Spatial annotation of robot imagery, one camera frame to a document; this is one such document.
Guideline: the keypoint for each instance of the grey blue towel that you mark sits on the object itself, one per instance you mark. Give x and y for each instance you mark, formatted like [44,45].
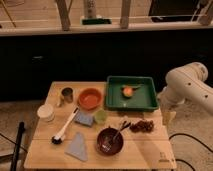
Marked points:
[77,147]

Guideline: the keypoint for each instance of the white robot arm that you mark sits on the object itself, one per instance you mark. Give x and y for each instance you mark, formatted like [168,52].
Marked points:
[185,83]

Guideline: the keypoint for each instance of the red bowl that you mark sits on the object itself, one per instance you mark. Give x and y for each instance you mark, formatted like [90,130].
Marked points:
[89,98]

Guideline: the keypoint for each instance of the dark brown bowl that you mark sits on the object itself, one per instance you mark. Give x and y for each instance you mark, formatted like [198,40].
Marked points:
[107,133]

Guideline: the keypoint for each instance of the orange fruit toy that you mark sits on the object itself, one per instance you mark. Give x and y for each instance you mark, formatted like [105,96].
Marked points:
[128,91]

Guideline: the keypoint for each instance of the light green cup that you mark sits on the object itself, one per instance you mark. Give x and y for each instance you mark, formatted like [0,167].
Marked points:
[100,117]

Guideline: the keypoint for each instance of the metal cup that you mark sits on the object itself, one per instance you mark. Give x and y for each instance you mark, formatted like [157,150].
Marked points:
[67,94]

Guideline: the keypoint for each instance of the blue sponge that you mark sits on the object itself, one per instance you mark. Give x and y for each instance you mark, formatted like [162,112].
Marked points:
[83,119]

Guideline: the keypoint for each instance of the green plastic tray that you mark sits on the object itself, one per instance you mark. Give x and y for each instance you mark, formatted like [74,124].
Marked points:
[144,98]

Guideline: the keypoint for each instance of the metal fork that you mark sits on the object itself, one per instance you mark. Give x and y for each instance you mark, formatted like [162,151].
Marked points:
[107,145]

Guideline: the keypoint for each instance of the bunch of dark grapes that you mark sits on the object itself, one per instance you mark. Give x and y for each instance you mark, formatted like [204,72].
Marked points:
[143,126]

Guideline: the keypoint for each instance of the green base stand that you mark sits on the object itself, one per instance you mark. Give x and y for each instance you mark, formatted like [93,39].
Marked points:
[96,21]

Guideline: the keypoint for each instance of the white dish brush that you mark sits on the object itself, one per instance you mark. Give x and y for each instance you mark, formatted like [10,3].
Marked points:
[58,137]

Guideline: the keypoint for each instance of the black pole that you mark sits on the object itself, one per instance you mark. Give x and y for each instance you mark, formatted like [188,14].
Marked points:
[15,156]

